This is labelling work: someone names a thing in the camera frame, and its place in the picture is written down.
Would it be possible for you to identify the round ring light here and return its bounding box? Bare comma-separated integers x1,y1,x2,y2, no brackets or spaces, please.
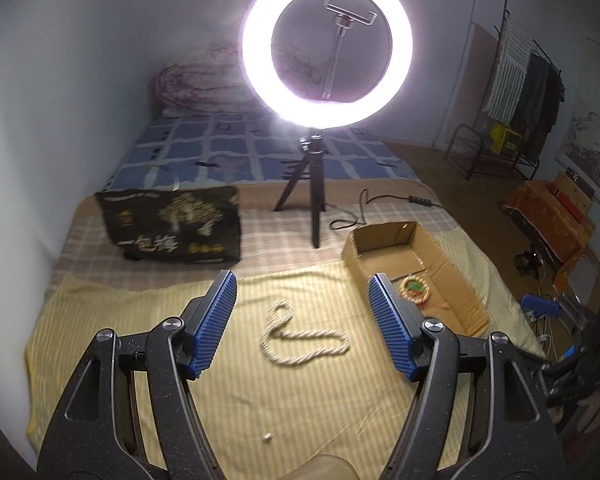
237,0,415,128

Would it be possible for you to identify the black device on floor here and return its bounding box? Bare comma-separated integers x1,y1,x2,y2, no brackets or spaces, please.
514,245,543,276

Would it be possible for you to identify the cream twisted rope necklace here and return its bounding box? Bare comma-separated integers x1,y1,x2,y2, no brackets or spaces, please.
260,300,352,370

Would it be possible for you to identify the black clothes rack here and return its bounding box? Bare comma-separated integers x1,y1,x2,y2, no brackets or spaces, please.
445,0,566,181

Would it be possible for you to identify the flat cardboard piece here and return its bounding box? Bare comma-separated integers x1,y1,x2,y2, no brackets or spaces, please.
550,170,596,221

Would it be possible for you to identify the white cable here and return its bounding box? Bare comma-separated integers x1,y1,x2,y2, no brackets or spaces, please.
532,320,556,358

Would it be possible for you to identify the silver plastic bag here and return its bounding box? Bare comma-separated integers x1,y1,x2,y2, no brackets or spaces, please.
562,255,600,306

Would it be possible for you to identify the black hanging garment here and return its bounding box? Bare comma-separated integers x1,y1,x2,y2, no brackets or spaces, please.
540,67,566,148

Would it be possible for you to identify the black printed bag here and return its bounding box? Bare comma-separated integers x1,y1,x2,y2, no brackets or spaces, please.
95,185,243,263

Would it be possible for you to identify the cardboard box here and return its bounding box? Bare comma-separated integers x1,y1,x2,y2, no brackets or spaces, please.
341,221,491,337

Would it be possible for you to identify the black ring light cable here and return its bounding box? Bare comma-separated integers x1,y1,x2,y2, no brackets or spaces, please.
329,189,448,231

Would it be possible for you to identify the beige checked bed sheet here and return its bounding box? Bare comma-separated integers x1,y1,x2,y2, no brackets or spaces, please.
50,195,461,301

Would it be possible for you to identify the wall poster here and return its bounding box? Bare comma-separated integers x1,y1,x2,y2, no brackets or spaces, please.
555,95,600,211

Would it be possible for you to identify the blue patterned bed sheet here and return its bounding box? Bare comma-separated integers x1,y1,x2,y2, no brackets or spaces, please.
105,110,421,193

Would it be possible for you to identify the dark green hanging garment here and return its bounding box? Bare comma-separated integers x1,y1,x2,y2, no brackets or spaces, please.
510,52,551,133

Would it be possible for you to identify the orange patterned cloth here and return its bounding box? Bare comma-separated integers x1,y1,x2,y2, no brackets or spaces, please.
500,180,596,286

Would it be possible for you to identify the striped hanging towel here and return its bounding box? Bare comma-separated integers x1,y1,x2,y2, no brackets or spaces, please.
482,15,533,123

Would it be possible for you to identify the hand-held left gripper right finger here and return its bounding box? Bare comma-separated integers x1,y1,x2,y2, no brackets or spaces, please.
367,272,566,480

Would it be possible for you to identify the clear phone holder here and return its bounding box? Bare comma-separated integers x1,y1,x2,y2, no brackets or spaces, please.
322,0,378,102

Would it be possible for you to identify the yellow striped blanket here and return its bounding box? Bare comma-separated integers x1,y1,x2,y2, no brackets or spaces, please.
25,260,546,466

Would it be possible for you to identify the folded patterned quilt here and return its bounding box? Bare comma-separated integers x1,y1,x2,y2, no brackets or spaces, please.
147,42,261,118

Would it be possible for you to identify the yellow crate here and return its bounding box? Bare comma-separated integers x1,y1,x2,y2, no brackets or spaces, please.
489,122,523,153

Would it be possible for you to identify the large flat board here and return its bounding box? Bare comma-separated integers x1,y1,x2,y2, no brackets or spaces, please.
437,7,501,146

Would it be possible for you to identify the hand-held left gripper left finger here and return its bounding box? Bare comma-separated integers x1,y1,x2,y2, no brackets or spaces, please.
37,270,238,480

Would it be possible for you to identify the black tripod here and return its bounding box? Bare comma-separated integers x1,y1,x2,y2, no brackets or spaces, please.
273,127,331,250

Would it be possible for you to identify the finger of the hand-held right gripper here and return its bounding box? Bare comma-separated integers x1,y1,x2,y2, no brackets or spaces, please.
520,294,600,333
542,345,600,411

